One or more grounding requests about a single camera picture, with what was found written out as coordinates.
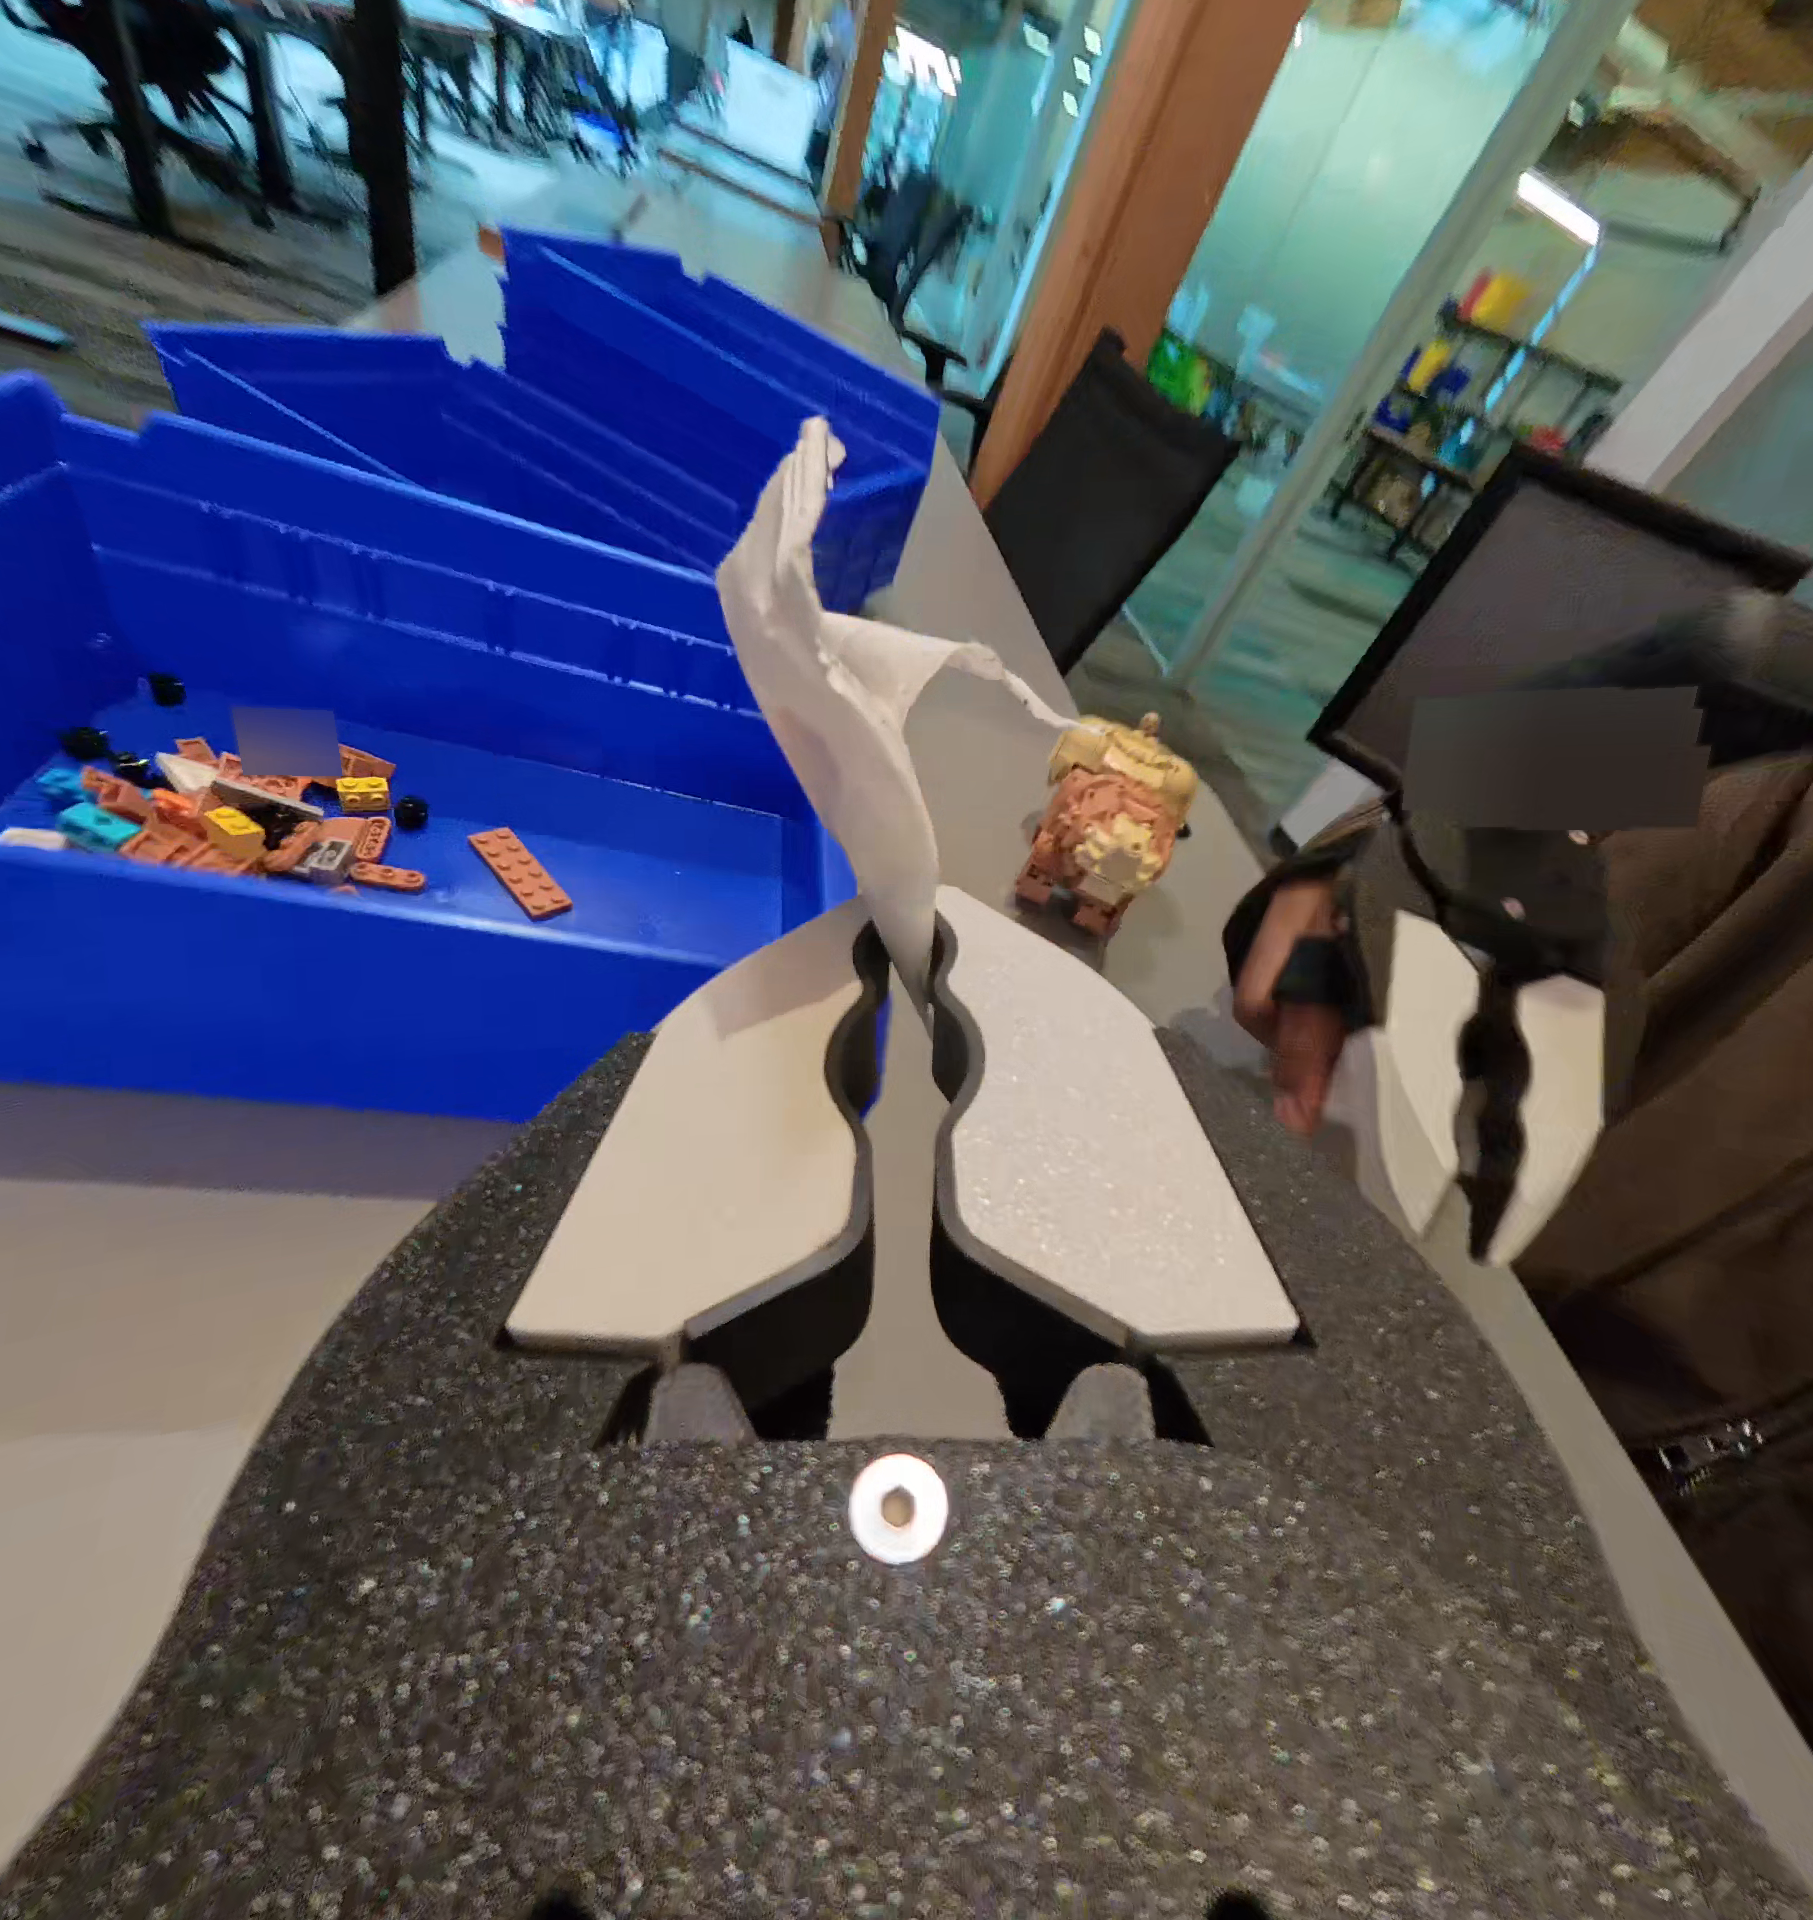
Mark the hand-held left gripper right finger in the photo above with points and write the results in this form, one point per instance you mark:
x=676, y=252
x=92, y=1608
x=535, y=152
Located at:
x=1116, y=1186

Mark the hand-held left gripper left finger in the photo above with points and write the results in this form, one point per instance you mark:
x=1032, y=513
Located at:
x=695, y=1186

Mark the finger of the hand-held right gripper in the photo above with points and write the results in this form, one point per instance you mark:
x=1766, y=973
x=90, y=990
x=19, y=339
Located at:
x=1566, y=1082
x=1423, y=1082

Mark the blue plastic bin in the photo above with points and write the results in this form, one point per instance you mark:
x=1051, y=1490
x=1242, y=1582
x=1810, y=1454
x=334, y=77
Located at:
x=666, y=375
x=394, y=1005
x=394, y=436

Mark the small white paper bag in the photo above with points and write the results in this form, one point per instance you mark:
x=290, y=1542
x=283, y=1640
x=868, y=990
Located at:
x=860, y=750

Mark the pile of toy bricks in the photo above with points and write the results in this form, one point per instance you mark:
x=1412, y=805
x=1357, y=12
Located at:
x=246, y=840

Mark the person's right forearm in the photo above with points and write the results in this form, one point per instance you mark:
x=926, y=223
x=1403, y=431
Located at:
x=1747, y=930

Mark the grey desk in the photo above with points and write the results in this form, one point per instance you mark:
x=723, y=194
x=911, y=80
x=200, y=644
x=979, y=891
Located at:
x=171, y=1350

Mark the person's right hand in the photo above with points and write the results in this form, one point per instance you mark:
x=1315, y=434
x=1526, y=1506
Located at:
x=1304, y=1049

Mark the person's brown jacket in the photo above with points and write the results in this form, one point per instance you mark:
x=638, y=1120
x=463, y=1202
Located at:
x=1716, y=1322

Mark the black-framed grey panel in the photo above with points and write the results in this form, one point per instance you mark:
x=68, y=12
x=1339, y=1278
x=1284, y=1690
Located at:
x=1536, y=600

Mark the orange brick-built toy model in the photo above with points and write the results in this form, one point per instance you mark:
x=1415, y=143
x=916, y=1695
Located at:
x=1102, y=840

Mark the shelf with coloured bins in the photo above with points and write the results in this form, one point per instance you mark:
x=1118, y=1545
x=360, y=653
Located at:
x=1491, y=392

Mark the black office chair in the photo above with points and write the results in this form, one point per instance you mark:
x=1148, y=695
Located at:
x=1102, y=511

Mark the wooden pillar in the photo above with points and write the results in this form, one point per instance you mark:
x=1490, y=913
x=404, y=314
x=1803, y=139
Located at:
x=1131, y=181

